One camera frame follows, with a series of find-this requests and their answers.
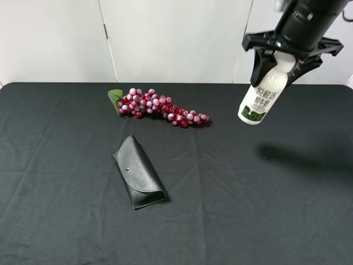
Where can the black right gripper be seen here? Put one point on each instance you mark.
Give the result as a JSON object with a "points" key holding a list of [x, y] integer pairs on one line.
{"points": [[264, 45]]}

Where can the white milk bottle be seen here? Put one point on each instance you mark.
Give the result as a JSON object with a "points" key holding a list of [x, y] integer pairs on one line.
{"points": [[259, 99]]}

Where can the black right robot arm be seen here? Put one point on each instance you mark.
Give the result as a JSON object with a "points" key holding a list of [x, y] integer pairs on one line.
{"points": [[300, 33]]}

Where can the black tablecloth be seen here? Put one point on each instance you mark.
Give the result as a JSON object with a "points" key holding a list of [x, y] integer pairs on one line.
{"points": [[276, 193]]}

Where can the red artificial grape bunch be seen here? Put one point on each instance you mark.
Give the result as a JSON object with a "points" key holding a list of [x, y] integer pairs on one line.
{"points": [[138, 104]]}

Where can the black leather glasses case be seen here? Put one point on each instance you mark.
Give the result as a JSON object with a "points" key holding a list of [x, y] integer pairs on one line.
{"points": [[142, 183]]}

